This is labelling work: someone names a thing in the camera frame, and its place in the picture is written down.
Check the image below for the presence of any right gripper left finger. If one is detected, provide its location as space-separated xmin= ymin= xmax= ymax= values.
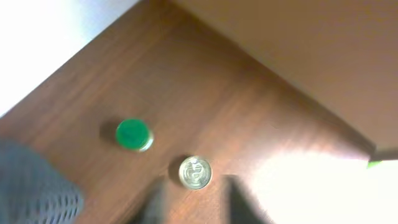
xmin=130 ymin=177 xmax=166 ymax=224

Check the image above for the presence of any silver top tin can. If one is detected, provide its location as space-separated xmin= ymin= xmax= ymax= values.
xmin=178 ymin=156 xmax=213 ymax=190

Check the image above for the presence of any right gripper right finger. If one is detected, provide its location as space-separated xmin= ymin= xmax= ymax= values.
xmin=225 ymin=175 xmax=273 ymax=224

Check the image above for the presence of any grey plastic shopping basket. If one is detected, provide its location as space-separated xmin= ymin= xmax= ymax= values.
xmin=1 ymin=139 xmax=84 ymax=224

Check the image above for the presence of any green lid glass jar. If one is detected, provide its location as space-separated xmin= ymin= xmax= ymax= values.
xmin=115 ymin=119 xmax=154 ymax=152

